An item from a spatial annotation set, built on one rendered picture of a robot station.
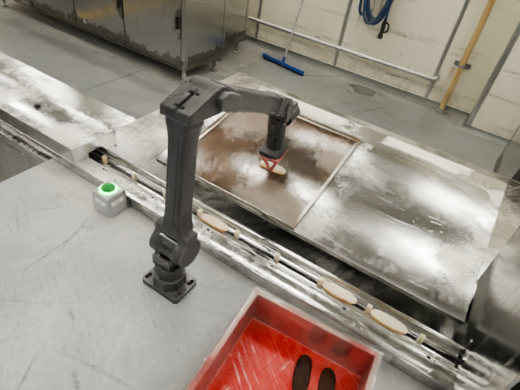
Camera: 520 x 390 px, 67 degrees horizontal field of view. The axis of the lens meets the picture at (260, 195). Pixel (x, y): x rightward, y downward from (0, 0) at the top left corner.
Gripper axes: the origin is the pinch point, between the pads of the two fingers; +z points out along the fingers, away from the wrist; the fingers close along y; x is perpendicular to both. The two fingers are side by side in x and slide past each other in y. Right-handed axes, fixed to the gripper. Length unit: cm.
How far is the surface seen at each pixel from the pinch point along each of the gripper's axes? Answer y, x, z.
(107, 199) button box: 43, -32, -4
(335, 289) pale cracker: 30.8, 36.3, 2.3
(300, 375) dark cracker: 56, 38, 1
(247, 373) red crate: 62, 28, 0
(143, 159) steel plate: 15.2, -45.5, 8.4
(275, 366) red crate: 57, 32, 1
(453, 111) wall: -318, 55, 148
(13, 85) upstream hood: 18, -106, -3
